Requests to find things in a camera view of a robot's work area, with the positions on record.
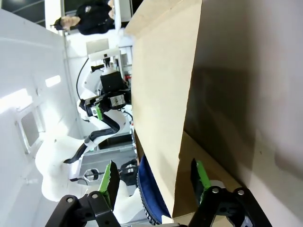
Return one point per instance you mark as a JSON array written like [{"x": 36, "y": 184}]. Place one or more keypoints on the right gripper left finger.
[{"x": 94, "y": 210}]

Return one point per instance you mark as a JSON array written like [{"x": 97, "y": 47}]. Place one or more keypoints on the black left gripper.
[{"x": 111, "y": 81}]

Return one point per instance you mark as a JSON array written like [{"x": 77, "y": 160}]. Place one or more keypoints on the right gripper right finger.
[{"x": 222, "y": 208}]

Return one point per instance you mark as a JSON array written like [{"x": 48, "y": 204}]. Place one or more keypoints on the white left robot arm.
[{"x": 56, "y": 153}]

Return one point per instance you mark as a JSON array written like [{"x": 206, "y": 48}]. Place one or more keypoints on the brown cardboard box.
[{"x": 161, "y": 94}]

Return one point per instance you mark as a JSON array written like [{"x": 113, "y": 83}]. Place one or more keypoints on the navy Campus pencil case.
[{"x": 148, "y": 189}]

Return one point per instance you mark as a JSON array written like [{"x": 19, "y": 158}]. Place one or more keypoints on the person in black shirt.
[{"x": 92, "y": 21}]

